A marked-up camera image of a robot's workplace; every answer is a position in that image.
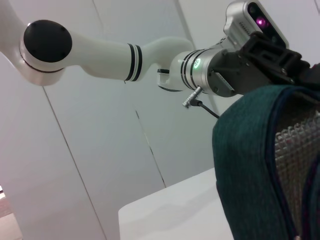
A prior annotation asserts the dark teal insulated lunch bag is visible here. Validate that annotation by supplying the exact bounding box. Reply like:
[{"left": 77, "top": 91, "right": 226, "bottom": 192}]
[{"left": 211, "top": 84, "right": 320, "bottom": 240}]

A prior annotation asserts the left gripper cable with plug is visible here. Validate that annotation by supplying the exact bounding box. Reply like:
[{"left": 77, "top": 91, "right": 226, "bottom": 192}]
[{"left": 181, "top": 86, "right": 221, "bottom": 118}]

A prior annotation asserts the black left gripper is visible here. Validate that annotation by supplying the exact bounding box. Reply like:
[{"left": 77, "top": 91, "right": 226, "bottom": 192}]
[{"left": 208, "top": 31, "right": 311, "bottom": 97}]

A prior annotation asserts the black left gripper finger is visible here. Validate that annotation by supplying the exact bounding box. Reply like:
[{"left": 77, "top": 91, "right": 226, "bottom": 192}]
[{"left": 299, "top": 63, "right": 320, "bottom": 87}]

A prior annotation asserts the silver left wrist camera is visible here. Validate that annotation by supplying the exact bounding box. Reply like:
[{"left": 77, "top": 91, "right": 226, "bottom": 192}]
[{"left": 223, "top": 0, "right": 291, "bottom": 50}]

